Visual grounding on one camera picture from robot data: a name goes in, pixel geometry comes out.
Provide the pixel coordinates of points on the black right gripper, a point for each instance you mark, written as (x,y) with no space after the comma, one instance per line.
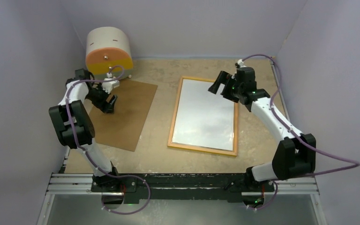
(222,78)

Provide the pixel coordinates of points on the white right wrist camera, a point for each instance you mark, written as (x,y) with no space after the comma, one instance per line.
(240,64)

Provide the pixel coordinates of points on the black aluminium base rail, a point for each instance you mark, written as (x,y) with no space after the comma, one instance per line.
(134,187)

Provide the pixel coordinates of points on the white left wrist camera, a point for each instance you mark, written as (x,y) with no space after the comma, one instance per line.
(109,84)

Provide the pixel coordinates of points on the building and sky photo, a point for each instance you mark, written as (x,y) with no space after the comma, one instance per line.
(204,115)

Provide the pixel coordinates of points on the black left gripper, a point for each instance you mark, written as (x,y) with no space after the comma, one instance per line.
(106,107)

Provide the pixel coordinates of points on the yellow wooden picture frame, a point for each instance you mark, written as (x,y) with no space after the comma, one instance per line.
(198,150)

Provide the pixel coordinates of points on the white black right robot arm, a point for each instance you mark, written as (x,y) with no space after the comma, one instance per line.
(293,157)

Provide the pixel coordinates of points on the white orange yellow drawer cabinet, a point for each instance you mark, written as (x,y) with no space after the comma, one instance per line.
(108,50)

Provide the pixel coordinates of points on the brown frame backing board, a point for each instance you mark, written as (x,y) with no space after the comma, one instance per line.
(122,129)

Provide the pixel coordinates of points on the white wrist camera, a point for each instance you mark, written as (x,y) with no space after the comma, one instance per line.
(109,84)
(240,64)

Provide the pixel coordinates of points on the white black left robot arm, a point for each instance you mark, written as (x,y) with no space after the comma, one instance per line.
(73,125)

